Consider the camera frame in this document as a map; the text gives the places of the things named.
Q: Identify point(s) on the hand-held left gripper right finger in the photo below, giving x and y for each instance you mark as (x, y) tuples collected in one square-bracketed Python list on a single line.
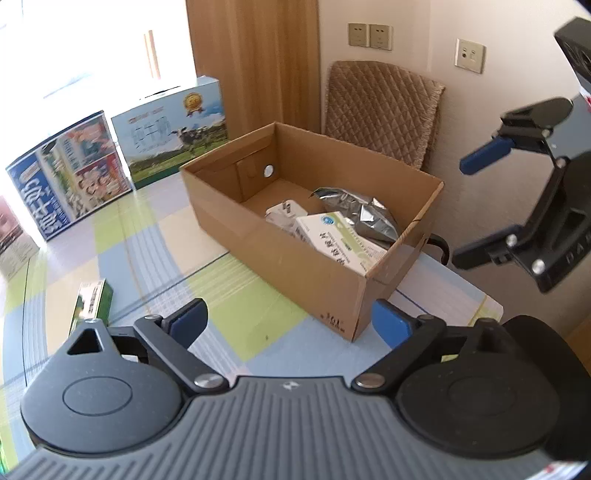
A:
[(388, 323)]

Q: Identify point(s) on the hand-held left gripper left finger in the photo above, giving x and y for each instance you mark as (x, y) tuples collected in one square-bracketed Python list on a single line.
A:
[(189, 323)]

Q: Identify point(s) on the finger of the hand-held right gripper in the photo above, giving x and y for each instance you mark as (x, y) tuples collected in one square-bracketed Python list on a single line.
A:
[(480, 254), (485, 154)]

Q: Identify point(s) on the white green medicine box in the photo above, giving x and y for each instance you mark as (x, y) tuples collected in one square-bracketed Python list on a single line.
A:
[(332, 235)]

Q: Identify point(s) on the silver foil bag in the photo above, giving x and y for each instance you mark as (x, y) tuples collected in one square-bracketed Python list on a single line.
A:
[(364, 217)]

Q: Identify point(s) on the brown cardboard box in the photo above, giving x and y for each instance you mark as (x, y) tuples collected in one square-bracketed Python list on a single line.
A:
[(286, 258)]

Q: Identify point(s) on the white charger plug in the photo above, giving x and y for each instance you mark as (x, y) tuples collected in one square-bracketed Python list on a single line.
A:
[(284, 217)]

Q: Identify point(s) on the checkered desktop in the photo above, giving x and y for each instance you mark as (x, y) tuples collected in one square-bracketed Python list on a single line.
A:
[(152, 249)]

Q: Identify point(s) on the brown quilted chair cushion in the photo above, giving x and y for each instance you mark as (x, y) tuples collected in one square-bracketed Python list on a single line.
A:
[(383, 106)]

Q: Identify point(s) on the milk box with meadow print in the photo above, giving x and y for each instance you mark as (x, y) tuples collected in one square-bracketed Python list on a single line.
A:
[(171, 138)]

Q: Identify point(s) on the blue milk carton box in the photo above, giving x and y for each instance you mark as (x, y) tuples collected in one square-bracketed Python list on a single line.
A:
[(60, 184)]

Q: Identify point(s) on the grey white carton box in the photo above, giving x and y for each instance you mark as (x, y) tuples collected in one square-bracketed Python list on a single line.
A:
[(14, 249)]

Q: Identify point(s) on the wooden door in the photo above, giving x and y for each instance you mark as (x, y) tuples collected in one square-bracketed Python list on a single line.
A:
[(249, 60)]

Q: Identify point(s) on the beige wall socket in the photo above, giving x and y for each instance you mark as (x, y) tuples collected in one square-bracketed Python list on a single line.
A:
[(470, 55), (358, 34), (381, 37)]

